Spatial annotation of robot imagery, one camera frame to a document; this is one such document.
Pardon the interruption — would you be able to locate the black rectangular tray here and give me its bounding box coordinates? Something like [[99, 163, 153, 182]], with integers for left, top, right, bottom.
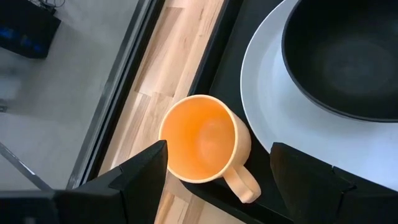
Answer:
[[182, 0, 299, 224]]

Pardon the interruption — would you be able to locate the black round bowl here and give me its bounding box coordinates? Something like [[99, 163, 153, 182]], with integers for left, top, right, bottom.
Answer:
[[281, 0, 398, 123]]

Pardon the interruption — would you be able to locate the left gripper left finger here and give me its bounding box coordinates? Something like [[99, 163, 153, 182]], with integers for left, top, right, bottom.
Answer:
[[55, 139, 169, 224]]

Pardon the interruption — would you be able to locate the black computer with blue light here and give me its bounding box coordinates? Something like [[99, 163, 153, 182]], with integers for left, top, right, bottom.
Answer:
[[0, 0, 62, 59]]

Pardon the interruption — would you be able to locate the white round plate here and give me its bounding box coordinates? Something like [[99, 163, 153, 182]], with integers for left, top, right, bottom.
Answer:
[[239, 0, 398, 192]]

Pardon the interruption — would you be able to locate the orange mug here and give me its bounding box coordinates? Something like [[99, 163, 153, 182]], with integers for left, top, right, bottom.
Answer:
[[158, 94, 262, 205]]

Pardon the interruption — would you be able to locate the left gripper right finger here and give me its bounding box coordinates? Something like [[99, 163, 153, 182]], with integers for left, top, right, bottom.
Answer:
[[269, 142, 398, 224]]

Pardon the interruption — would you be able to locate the black aluminium table frame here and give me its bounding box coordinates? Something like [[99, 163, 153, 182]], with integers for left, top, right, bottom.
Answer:
[[67, 0, 165, 190]]

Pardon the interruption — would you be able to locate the grey metal stand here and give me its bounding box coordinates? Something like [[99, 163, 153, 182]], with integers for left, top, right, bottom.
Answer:
[[0, 141, 52, 191]]

